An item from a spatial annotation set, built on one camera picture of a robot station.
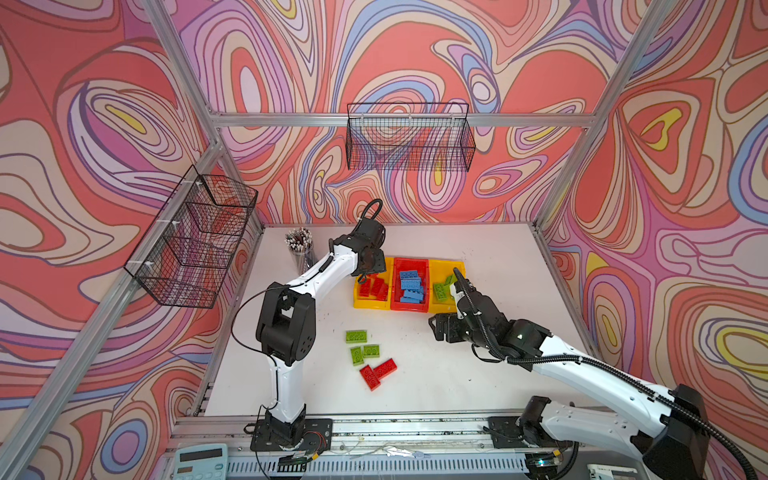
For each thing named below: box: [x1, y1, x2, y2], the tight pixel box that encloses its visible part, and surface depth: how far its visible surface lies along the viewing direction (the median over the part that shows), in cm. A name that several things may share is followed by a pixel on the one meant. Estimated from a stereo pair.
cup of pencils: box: [284, 227, 314, 275], surface depth 95 cm
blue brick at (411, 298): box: [400, 294, 423, 304], surface depth 97 cm
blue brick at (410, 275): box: [399, 270, 421, 282], surface depth 103 cm
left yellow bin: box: [353, 257, 395, 311], surface depth 96 cm
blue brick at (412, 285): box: [401, 279, 424, 294], surface depth 98 cm
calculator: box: [173, 443, 228, 480], surface depth 69 cm
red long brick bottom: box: [359, 364, 381, 391], surface depth 84 cm
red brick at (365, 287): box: [359, 278, 371, 297], surface depth 100 cm
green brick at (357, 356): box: [350, 346, 365, 367], surface depth 86 cm
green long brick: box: [345, 330, 368, 344], surface depth 90 cm
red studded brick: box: [378, 283, 389, 301], surface depth 97 cm
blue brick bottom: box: [400, 289, 423, 302], surface depth 97 cm
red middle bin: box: [390, 257, 430, 313], surface depth 96 cm
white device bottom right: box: [587, 463, 638, 480], surface depth 69 cm
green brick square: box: [363, 344, 380, 358], surface depth 88 cm
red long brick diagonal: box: [373, 358, 397, 379], surface depth 85 cm
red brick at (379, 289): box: [371, 277, 389, 301], surface depth 100 cm
